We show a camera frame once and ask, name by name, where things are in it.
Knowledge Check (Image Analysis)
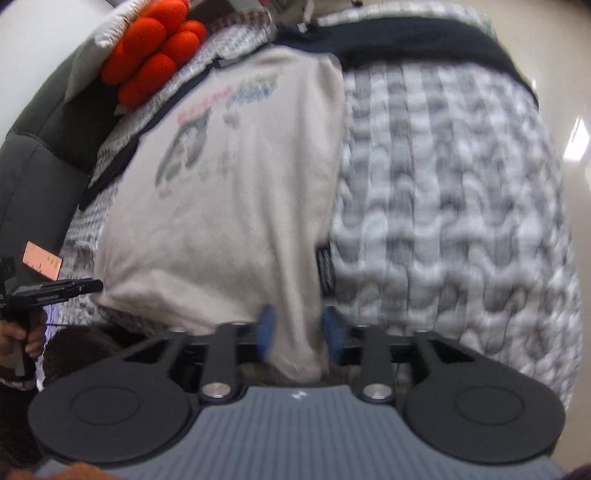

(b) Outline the grey sofa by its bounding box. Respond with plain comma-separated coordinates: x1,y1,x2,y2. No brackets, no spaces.
0,46,121,273

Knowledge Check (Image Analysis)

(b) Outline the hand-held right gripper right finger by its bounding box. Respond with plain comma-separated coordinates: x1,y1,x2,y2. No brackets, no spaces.
322,307,474,402

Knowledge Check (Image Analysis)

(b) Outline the white pillow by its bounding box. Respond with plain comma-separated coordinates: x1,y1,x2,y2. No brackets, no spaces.
65,0,144,102

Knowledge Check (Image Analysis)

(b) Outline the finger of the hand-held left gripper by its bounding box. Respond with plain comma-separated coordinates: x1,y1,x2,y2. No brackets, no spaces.
11,278,105,305

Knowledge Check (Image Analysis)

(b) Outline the person's left hand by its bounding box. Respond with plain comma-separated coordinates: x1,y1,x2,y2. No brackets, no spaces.
0,311,47,365

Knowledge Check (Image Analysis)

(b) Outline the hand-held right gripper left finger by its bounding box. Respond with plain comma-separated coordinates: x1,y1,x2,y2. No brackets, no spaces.
122,307,279,402

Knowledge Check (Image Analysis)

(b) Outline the beige and black sweatshirt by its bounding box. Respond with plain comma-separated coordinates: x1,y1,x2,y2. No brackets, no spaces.
78,18,539,384

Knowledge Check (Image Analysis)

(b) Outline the grey checked quilted blanket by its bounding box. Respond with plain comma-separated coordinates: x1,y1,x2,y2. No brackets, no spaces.
37,4,583,393

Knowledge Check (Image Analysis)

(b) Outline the red knot cushion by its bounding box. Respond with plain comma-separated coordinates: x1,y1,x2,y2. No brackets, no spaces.
100,0,208,109

